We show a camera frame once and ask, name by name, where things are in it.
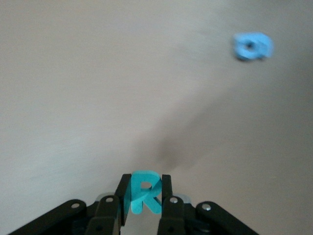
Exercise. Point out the teal foam letter R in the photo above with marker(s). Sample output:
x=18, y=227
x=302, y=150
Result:
x=137, y=195

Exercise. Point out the blue foam letter g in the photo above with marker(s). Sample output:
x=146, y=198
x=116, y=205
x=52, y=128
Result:
x=261, y=46

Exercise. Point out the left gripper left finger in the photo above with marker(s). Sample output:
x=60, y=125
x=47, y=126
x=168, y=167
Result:
x=105, y=215

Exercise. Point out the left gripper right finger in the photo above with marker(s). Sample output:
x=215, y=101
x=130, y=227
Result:
x=171, y=215

